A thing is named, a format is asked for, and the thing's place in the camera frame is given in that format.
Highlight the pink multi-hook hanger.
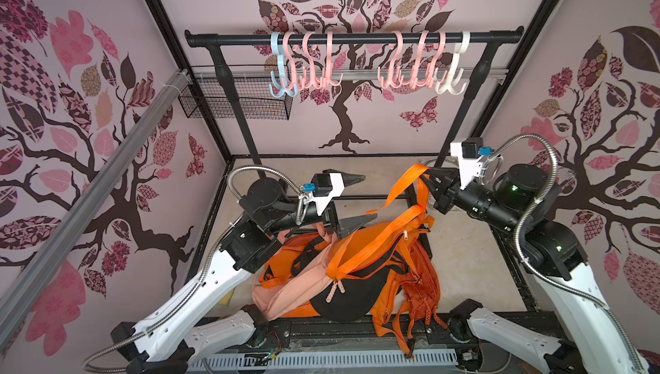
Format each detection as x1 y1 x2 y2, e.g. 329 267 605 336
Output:
404 30 431 90
299 32 322 89
377 30 404 90
425 30 449 89
320 32 343 89
283 32 300 97

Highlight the left flexible metal conduit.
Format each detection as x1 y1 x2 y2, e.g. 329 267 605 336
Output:
82 165 304 373

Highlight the white slotted cable duct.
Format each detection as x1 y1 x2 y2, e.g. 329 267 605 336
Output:
188 349 458 372

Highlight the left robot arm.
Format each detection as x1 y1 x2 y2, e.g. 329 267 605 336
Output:
111 165 365 373

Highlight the aluminium profile bar back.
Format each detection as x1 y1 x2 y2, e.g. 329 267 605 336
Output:
192 66 509 80

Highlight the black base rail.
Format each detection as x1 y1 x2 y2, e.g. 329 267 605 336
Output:
190 311 573 352

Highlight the white multi-hook hanger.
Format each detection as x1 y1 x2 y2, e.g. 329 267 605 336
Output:
434 31 471 96

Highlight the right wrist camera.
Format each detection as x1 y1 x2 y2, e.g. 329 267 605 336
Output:
450 138 493 190

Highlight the bright orange waist bag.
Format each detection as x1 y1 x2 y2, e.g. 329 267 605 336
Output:
257 163 439 293

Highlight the black clothes rack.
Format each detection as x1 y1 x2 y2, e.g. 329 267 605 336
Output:
184 25 526 259

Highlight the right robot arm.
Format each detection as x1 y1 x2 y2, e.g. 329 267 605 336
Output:
422 164 658 373

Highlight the aluminium profile bar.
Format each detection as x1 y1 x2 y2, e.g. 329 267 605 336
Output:
192 66 509 80
1 69 191 347

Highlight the black and orange bag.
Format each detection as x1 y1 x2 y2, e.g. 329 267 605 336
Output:
289 239 408 322

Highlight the right flexible metal conduit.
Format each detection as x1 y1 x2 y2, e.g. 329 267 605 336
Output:
486 133 649 373

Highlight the light blue multi-hook hanger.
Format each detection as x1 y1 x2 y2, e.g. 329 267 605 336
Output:
269 32 299 98

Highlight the black wire basket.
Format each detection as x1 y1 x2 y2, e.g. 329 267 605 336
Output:
177 65 294 121

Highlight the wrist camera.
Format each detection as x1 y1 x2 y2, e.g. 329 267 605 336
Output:
302 172 345 216
450 138 493 190

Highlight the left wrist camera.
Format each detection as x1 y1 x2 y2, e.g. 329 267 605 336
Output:
302 172 345 216

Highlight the dark orange backpack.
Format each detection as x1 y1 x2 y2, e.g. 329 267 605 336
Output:
371 242 449 360

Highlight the aluminium profile bar left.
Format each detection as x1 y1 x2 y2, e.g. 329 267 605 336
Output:
1 69 191 347

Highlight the flexible metal conduit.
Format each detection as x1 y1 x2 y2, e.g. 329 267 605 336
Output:
82 165 304 373
486 133 649 373

